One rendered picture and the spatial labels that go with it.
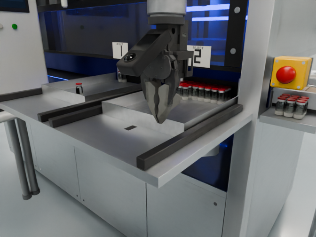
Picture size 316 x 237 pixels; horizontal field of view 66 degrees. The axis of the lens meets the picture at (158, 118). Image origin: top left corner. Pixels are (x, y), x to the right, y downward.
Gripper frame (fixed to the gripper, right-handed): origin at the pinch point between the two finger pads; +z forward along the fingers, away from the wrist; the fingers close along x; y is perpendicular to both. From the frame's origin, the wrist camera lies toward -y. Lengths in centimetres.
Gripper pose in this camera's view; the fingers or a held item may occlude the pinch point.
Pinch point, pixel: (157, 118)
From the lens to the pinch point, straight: 51.5
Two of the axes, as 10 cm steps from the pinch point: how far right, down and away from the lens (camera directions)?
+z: -0.1, 9.5, 3.2
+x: -7.7, -2.1, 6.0
